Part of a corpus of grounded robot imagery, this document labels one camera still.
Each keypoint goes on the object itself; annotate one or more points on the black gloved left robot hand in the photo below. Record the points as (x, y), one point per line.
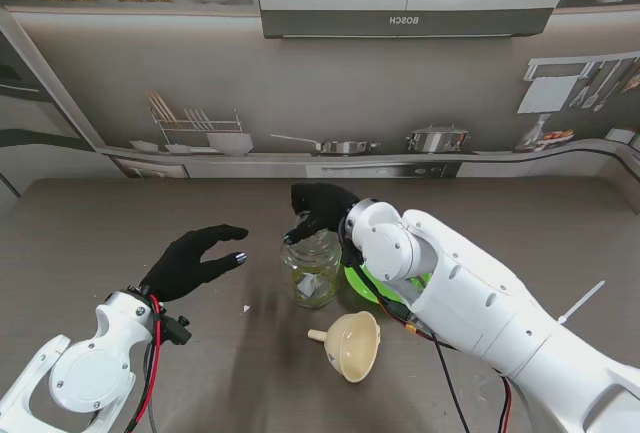
(185, 268)

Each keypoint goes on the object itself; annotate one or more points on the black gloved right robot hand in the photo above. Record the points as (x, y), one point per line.
(325, 205)

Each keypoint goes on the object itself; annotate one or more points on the ribbed glass jar lid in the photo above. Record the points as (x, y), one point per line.
(315, 240)

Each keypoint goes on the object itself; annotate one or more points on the green plastic bowl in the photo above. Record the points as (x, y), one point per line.
(360, 285)

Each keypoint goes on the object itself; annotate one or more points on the green mung beans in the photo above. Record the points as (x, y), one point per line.
(300, 290)

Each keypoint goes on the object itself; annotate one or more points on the beige plastic funnel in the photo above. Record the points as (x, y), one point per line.
(355, 348)

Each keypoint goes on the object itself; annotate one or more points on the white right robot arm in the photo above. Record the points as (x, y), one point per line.
(475, 303)

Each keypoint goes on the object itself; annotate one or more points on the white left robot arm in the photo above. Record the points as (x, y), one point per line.
(80, 368)

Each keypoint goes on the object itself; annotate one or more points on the clear glass jar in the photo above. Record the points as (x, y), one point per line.
(312, 283)

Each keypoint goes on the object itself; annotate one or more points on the printed kitchen scene backdrop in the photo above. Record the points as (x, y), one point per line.
(350, 83)

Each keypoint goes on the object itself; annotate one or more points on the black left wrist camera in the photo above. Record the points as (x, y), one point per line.
(177, 333)

